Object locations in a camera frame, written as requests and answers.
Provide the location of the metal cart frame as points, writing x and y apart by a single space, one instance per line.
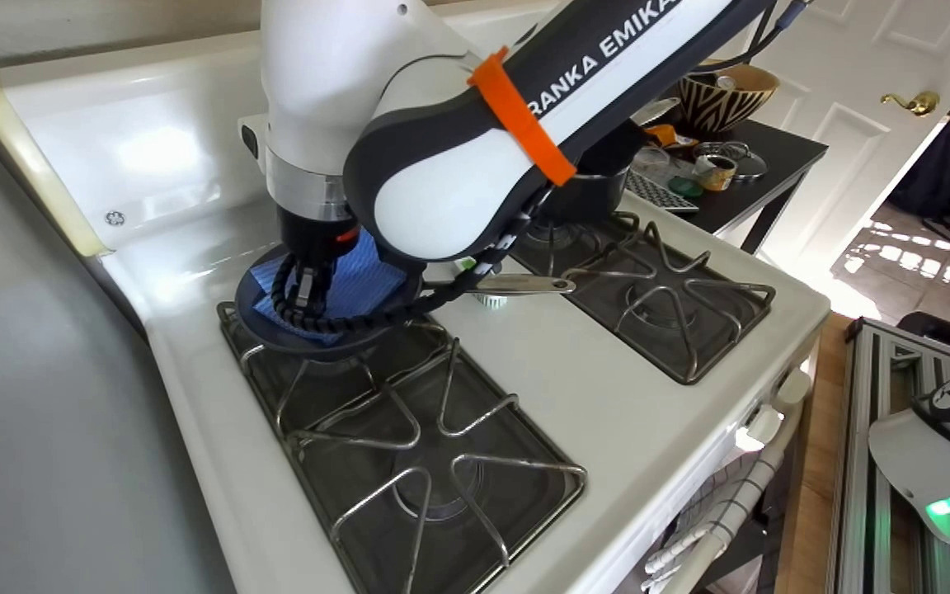
857 441

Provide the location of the grey refrigerator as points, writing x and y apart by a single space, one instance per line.
34 383

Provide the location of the roll of tape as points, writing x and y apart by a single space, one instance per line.
721 185

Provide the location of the black side table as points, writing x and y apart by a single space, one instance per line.
777 152

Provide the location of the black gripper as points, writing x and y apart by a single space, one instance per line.
312 237

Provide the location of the white panel door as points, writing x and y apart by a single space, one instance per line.
840 166

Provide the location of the blue cleaning cloth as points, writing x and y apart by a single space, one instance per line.
370 283

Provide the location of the black metal burner grate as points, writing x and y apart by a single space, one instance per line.
694 318
411 473

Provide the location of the striped dish towel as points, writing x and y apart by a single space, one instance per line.
718 516

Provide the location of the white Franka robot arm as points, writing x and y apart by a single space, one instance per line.
354 78

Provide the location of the patterned woven bowl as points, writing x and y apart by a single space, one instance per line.
728 109

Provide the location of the grey frying pan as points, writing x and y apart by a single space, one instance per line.
530 286

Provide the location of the white gas stove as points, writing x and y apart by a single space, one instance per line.
628 407

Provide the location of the dark saucepan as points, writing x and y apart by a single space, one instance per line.
590 198

